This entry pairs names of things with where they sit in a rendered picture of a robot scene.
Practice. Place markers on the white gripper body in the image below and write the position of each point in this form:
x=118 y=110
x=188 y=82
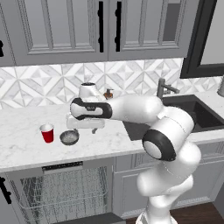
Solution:
x=84 y=123

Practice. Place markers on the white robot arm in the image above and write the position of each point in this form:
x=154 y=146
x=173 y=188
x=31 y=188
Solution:
x=172 y=131

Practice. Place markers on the grey metal bowl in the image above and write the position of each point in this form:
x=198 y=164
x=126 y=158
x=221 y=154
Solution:
x=69 y=138

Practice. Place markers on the red plastic cup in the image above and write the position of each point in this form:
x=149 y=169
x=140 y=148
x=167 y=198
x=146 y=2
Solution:
x=47 y=135

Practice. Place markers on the grey dishwasher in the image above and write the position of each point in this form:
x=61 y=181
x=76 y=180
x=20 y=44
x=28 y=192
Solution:
x=62 y=167

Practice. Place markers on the grey base cupboard door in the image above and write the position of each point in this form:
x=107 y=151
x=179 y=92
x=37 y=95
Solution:
x=205 y=180
x=3 y=210
x=125 y=189

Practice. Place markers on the dark grey dishwasher door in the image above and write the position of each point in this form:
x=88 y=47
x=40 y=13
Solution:
x=93 y=219

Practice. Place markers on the brown soap dispenser bottle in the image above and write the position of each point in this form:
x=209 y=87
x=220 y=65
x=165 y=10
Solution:
x=108 y=94

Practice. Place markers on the grey metal tap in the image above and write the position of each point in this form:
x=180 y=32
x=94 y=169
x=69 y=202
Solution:
x=161 y=87

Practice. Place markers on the black sink basin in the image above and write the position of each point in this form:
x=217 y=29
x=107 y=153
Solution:
x=201 y=112

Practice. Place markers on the grey rounded object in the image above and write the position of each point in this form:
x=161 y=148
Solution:
x=221 y=89

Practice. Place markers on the grey wall cupboard door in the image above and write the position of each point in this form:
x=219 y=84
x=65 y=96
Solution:
x=151 y=29
x=4 y=23
x=58 y=29

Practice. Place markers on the black window frame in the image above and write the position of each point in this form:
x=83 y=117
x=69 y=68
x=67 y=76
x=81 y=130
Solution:
x=192 y=52

